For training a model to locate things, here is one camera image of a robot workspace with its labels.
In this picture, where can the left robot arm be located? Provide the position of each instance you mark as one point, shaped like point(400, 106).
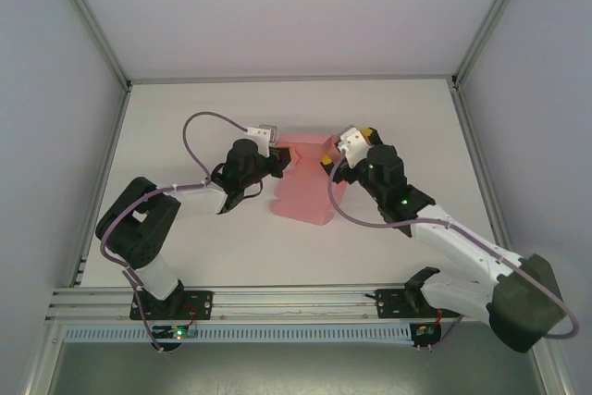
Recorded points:
point(139, 228)

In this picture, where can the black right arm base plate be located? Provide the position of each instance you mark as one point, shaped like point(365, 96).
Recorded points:
point(388, 304)

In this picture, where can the aluminium mounting rail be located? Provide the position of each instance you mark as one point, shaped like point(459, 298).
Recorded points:
point(296, 304)

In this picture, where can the aluminium table side rail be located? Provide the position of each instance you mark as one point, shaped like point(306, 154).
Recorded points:
point(115, 131)
point(469, 136)

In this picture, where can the aluminium frame post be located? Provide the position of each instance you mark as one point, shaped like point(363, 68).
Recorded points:
point(488, 20)
point(91, 20)

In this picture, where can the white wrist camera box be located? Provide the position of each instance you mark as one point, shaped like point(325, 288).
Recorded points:
point(263, 136)
point(353, 143)

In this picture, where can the small green circuit board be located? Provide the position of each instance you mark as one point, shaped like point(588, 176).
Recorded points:
point(424, 332)

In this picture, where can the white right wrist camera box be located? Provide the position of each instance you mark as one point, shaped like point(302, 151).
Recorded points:
point(353, 143)

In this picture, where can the aluminium frame crossbar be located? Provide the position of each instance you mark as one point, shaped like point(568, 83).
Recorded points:
point(291, 79)

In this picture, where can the aluminium frame leg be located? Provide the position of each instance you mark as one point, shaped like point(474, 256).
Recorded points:
point(41, 362)
point(555, 374)

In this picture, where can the pink paper box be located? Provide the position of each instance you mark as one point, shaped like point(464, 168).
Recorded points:
point(310, 187)

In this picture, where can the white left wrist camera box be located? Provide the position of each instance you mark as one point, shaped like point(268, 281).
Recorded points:
point(263, 136)

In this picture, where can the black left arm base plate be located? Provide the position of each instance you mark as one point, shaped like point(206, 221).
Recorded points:
point(199, 304)

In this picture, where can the circuit board with green light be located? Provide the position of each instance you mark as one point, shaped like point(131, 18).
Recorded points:
point(178, 333)

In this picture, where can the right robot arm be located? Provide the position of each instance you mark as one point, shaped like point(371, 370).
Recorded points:
point(522, 307)

